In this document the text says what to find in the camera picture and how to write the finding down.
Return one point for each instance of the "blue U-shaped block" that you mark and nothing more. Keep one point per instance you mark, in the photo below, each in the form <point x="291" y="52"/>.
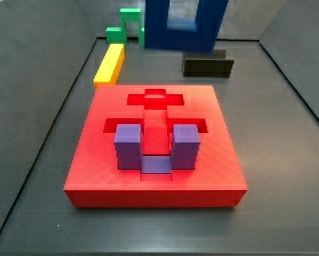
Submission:
<point x="187" y="35"/>

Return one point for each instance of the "red base fixture block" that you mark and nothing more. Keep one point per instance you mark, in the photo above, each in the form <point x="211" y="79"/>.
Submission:
<point x="98" y="185"/>

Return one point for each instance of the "purple U-shaped block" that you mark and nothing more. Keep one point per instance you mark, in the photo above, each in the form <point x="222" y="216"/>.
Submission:
<point x="181" y="157"/>

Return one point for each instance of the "yellow long bar block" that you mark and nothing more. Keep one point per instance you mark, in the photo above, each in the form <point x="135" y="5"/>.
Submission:
<point x="107" y="73"/>

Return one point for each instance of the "green stepped arch block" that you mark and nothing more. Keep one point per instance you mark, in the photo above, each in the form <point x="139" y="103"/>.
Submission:
<point x="116" y="34"/>

